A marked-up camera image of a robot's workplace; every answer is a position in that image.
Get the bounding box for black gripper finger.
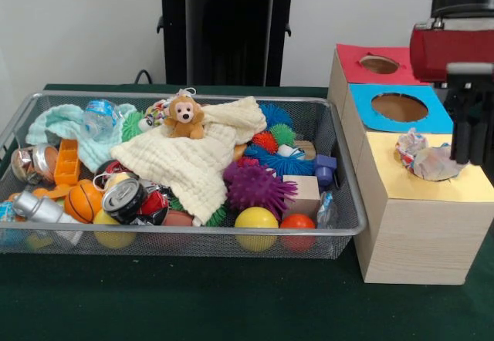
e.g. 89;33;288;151
469;85;490;167
449;85;471;165

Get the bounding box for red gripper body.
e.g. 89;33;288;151
408;23;494;84

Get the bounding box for cloth with coloured dots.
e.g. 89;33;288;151
394;127;469;183

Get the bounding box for wooden box with three holes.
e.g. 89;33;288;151
327;43;494;286

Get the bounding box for silver mesh bin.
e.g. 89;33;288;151
0;90;367;260

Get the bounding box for red ball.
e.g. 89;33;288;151
279;213;316;252

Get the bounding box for purple spiky ball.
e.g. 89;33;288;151
223;161;299;213

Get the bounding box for yellow ball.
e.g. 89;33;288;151
234;206;279;252

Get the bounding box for brown monkey plush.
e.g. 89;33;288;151
164;93;206;140

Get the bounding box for cream waffle cloth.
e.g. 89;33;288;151
110;94;269;226

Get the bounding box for dark green table cloth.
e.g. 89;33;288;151
0;83;494;341

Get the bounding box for black soda can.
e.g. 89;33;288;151
100;177;148;225

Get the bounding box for clear plastic bottle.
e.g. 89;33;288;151
82;100;120;141

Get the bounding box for orange toy basketball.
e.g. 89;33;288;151
63;181;103;225

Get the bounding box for orange toy brick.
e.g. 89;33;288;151
53;139;81;187

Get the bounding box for mint green cloth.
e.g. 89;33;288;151
25;103;138;172

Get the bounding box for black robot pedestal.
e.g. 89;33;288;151
148;0;312;87

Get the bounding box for black cable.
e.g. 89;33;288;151
134;69;155;86

